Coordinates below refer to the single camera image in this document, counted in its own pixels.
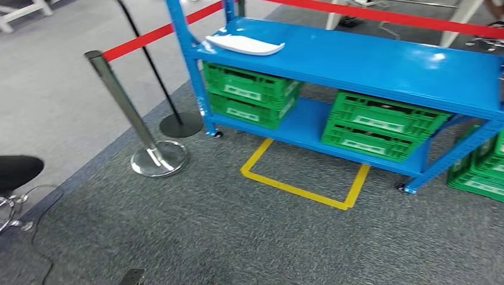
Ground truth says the white plastic car part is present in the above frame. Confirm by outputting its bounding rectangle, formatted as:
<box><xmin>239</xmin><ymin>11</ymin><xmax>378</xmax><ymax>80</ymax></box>
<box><xmin>204</xmin><ymin>33</ymin><xmax>285</xmax><ymax>56</ymax></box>

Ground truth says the blue metal shelf rack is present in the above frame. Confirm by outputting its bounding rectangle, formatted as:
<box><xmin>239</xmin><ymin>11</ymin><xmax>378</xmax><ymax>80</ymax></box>
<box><xmin>165</xmin><ymin>0</ymin><xmax>504</xmax><ymax>195</ymax></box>

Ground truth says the black round stool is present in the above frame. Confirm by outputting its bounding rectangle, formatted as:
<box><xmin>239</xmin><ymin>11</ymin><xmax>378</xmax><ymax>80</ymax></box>
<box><xmin>0</xmin><ymin>155</ymin><xmax>45</xmax><ymax>233</ymax></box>

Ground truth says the white desk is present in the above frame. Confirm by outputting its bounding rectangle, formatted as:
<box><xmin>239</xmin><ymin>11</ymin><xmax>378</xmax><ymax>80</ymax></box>
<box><xmin>326</xmin><ymin>0</ymin><xmax>483</xmax><ymax>48</ymax></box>

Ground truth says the white bench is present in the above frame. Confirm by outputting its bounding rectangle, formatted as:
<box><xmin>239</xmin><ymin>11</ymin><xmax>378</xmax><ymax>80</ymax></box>
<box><xmin>0</xmin><ymin>0</ymin><xmax>54</xmax><ymax>34</ymax></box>

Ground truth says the black stanchion post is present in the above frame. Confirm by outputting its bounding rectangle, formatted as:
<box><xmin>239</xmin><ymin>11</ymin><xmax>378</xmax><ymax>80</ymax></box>
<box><xmin>116</xmin><ymin>0</ymin><xmax>203</xmax><ymax>138</ymax></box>

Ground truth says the chrome stanchion post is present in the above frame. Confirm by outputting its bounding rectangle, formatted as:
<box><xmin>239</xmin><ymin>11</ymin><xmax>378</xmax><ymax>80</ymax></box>
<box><xmin>84</xmin><ymin>50</ymin><xmax>190</xmax><ymax>178</ymax></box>

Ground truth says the white cable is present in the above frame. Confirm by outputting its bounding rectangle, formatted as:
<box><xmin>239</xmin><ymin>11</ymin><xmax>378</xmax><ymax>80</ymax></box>
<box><xmin>376</xmin><ymin>0</ymin><xmax>402</xmax><ymax>40</ymax></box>

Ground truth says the black floor cable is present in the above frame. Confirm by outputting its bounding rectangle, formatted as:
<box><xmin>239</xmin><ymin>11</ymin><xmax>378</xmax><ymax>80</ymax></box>
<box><xmin>29</xmin><ymin>188</ymin><xmax>66</xmax><ymax>285</ymax></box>

